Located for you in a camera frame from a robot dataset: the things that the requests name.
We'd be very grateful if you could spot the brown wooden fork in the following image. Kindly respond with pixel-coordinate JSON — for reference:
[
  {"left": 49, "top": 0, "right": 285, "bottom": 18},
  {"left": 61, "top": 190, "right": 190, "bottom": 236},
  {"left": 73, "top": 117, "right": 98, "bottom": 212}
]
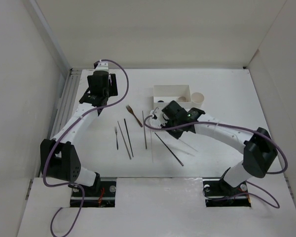
[{"left": 126, "top": 105, "right": 143, "bottom": 127}]

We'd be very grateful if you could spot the white perforated deep box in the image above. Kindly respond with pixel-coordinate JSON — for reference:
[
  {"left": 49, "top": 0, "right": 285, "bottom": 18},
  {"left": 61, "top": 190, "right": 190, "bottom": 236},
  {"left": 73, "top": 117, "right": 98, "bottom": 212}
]
[{"left": 153, "top": 85, "right": 192, "bottom": 109}]

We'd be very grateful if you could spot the silver metal chopstick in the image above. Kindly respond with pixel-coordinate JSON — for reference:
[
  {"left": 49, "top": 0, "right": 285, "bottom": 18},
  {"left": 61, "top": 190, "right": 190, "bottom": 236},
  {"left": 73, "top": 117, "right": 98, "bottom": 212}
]
[{"left": 142, "top": 111, "right": 148, "bottom": 150}]

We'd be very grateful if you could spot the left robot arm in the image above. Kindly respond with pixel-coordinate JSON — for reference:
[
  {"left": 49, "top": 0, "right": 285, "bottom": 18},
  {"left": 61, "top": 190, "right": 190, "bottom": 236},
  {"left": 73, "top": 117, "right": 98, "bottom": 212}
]
[{"left": 40, "top": 69, "right": 118, "bottom": 196}]

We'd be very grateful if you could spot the small black two-prong fork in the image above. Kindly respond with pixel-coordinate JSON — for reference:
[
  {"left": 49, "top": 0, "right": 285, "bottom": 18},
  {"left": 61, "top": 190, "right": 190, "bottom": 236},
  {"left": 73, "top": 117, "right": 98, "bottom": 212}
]
[{"left": 114, "top": 126, "right": 119, "bottom": 150}]

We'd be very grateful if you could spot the aluminium frame rail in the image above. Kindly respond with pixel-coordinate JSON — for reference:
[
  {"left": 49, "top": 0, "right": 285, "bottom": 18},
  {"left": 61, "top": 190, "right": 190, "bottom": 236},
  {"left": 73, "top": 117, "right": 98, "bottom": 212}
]
[{"left": 45, "top": 68, "right": 82, "bottom": 140}]

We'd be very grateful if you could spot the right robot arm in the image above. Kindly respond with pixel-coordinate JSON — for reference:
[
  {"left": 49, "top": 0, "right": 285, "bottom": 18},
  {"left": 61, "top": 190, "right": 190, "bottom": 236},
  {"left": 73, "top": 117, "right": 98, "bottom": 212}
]
[{"left": 155, "top": 101, "right": 278, "bottom": 195}]

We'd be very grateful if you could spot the white round cup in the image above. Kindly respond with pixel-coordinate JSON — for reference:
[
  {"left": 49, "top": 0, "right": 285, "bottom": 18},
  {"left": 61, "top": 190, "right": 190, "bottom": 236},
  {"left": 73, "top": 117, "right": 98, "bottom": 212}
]
[{"left": 191, "top": 92, "right": 205, "bottom": 109}]

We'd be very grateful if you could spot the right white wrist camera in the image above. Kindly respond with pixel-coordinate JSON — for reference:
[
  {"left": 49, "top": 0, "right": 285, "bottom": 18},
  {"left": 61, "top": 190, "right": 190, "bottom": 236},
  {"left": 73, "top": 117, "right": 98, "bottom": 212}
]
[{"left": 150, "top": 108, "right": 170, "bottom": 130}]

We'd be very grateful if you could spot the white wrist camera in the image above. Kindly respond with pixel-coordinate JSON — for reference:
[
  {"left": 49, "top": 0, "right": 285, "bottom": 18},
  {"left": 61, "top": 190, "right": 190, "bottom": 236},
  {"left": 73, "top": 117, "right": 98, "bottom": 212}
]
[
  {"left": 94, "top": 60, "right": 109, "bottom": 72},
  {"left": 150, "top": 108, "right": 170, "bottom": 130}
]

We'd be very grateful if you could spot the thin clear chopstick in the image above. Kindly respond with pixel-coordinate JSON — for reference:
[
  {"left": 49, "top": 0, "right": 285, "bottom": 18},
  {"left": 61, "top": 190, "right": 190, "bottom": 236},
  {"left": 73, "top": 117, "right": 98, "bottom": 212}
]
[{"left": 150, "top": 130, "right": 154, "bottom": 163}]

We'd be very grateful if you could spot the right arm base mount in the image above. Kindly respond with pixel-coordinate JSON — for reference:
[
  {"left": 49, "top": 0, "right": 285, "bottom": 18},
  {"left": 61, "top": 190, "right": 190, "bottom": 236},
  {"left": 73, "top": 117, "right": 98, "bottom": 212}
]
[{"left": 203, "top": 178, "right": 251, "bottom": 207}]

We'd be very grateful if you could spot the grey metal chopstick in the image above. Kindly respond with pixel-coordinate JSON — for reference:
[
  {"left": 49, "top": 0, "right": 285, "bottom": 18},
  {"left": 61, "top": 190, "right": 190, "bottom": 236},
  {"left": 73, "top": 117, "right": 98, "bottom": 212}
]
[{"left": 117, "top": 121, "right": 132, "bottom": 160}]

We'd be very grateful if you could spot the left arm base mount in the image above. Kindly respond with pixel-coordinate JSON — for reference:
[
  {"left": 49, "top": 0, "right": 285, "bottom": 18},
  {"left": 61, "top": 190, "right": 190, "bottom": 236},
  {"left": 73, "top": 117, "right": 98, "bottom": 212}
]
[{"left": 68, "top": 178, "right": 117, "bottom": 208}]

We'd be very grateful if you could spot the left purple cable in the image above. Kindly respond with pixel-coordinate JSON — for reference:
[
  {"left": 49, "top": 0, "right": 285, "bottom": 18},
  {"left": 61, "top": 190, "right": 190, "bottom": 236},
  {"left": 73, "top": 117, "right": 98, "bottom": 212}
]
[{"left": 41, "top": 58, "right": 129, "bottom": 237}]

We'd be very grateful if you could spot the long black chopstick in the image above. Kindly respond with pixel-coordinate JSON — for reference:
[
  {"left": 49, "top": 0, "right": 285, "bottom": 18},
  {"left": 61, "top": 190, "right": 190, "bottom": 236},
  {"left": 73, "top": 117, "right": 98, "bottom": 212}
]
[{"left": 154, "top": 132, "right": 184, "bottom": 167}]

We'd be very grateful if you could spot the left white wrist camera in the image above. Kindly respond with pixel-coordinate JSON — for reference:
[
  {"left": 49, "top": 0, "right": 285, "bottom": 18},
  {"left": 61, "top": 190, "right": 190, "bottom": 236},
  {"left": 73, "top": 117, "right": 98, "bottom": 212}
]
[{"left": 94, "top": 60, "right": 109, "bottom": 72}]

